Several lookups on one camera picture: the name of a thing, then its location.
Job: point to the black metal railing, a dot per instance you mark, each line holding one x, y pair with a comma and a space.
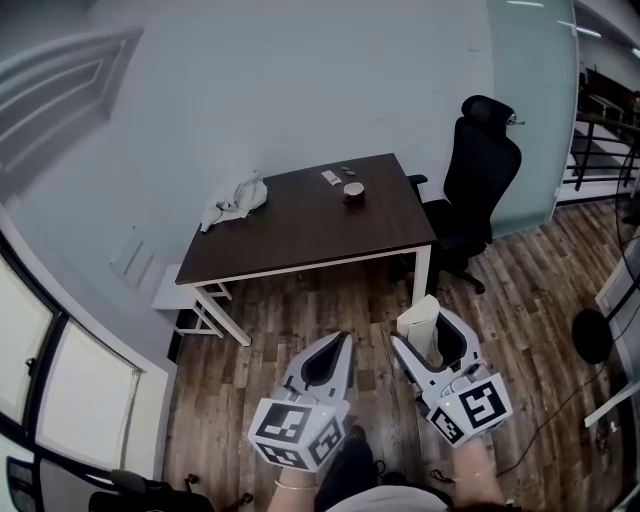
590, 145

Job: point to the white packet with red label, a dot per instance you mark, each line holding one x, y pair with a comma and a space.
331, 175

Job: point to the white frame desk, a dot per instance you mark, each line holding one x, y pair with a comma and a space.
612, 297

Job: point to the black office chair with headrest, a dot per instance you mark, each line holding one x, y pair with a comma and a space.
480, 170

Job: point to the brown cup with white inside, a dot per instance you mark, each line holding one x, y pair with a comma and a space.
353, 192

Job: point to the person's left forearm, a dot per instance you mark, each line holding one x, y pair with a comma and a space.
292, 500

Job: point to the person's legs in black trousers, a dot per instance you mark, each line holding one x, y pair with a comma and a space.
350, 465

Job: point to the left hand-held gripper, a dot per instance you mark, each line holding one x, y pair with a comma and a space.
280, 425

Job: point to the person's right forearm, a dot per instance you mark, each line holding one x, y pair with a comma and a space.
477, 490

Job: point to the white box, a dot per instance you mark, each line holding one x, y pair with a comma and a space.
172, 290

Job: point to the black floor fan stand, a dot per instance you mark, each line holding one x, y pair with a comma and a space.
592, 335

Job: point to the dark table with white legs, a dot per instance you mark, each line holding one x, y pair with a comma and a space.
310, 230

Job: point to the crumpled white cloth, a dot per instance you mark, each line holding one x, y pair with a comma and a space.
240, 197

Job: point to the white slatted wall panel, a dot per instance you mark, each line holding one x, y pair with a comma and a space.
132, 257

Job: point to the frosted glass partition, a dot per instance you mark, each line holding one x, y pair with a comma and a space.
535, 100

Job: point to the person's grey shirt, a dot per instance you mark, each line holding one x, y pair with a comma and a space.
385, 500

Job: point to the black swivel chair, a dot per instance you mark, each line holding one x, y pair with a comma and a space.
145, 492

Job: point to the grey panelled door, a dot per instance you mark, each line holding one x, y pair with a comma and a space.
55, 95

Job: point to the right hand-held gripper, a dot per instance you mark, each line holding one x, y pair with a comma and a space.
475, 405

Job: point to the window with white blinds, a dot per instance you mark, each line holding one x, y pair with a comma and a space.
85, 390

